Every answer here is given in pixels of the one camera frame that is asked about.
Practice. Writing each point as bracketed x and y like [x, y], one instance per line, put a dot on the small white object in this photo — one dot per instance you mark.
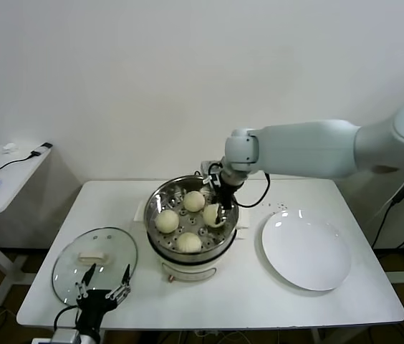
[9, 147]

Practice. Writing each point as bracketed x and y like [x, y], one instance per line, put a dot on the white round plate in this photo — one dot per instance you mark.
[306, 251]

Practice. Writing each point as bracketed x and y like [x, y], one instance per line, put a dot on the white steamed baozi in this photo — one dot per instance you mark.
[193, 200]
[209, 215]
[167, 221]
[188, 243]

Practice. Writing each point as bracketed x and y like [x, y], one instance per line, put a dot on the small black device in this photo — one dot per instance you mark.
[46, 145]

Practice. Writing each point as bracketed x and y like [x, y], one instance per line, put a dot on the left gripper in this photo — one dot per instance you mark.
[94, 304]

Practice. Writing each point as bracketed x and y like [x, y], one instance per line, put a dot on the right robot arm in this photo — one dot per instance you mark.
[313, 150]

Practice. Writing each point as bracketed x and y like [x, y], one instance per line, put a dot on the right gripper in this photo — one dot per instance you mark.
[229, 195]

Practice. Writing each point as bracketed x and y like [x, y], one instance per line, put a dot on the stainless steel steamer basket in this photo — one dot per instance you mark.
[153, 209]

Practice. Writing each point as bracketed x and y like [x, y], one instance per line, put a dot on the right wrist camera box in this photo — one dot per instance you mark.
[211, 172]

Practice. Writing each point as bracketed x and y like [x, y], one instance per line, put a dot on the white side table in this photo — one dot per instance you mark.
[5, 186]

